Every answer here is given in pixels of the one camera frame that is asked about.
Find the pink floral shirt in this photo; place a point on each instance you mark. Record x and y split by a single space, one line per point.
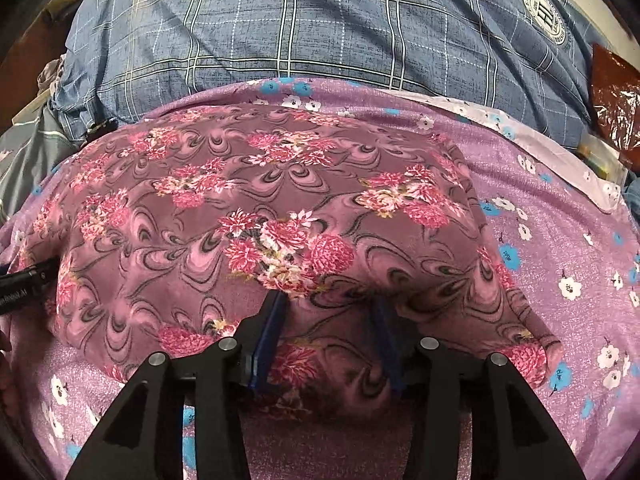
250 210

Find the blue plaid quilt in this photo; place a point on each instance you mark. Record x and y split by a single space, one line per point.
325 30

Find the grey plaid bedsheet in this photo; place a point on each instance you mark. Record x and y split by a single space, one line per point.
35 155

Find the colourful packet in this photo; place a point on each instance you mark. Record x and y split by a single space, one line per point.
600 157

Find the purple floral bedsheet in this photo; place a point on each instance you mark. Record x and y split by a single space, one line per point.
565 240

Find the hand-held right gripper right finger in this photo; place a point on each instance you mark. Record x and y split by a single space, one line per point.
385 345

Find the red plastic bag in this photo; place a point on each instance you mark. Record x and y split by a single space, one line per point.
617 95

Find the grey lilac cloth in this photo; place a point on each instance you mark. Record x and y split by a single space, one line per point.
52 75

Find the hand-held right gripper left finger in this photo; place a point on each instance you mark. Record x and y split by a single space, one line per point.
267 330

